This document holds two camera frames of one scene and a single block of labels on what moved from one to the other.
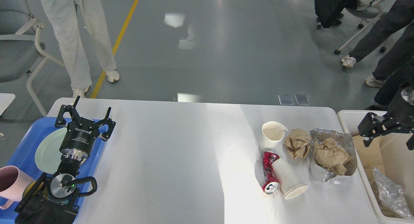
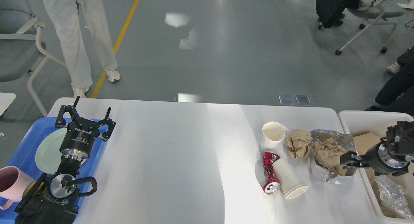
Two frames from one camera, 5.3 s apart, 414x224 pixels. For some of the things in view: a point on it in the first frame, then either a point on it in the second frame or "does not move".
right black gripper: [399, 117] → [380, 159]
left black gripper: [77, 142] does not move
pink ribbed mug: [13, 182] does not move
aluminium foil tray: [392, 196] does not move
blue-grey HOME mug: [27, 189] does not move
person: [399, 55] → [403, 70]
